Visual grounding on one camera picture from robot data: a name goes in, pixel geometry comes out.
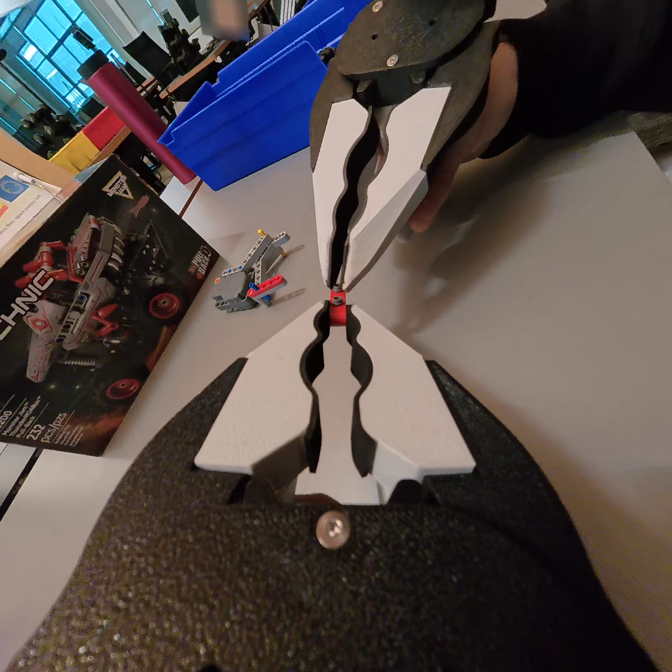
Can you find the black lego set box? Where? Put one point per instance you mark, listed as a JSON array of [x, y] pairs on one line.
[[94, 315]]

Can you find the grey lego assembly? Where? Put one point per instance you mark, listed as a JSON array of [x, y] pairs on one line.
[[246, 278]]

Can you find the maroon water bottle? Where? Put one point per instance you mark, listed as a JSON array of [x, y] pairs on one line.
[[141, 120]]

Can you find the instruction poster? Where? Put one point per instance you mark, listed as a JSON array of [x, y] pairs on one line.
[[26, 204]]

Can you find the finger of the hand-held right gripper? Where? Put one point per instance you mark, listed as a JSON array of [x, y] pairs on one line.
[[330, 173], [399, 173]]

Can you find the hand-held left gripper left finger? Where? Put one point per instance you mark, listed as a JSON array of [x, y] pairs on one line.
[[257, 414]]

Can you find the yellow plastic bin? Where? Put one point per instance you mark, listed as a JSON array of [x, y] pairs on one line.
[[73, 155]]

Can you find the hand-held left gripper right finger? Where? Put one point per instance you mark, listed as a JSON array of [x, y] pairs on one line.
[[414, 414]]

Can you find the red angled lego beam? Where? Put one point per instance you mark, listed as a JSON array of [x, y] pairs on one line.
[[339, 315]]

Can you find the person's right forearm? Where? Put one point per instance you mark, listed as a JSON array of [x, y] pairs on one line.
[[577, 68]]

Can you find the person's right hand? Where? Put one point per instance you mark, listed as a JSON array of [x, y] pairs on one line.
[[451, 173]]

